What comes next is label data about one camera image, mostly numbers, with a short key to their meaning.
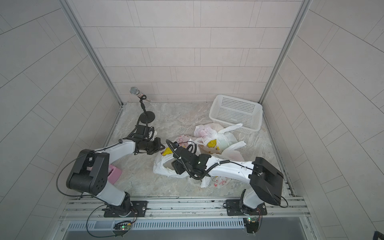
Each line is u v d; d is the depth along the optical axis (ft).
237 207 2.34
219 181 2.47
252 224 2.23
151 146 2.58
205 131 2.97
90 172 1.46
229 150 2.71
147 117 3.40
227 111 3.66
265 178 1.40
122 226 2.15
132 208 2.30
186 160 1.89
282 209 2.32
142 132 2.42
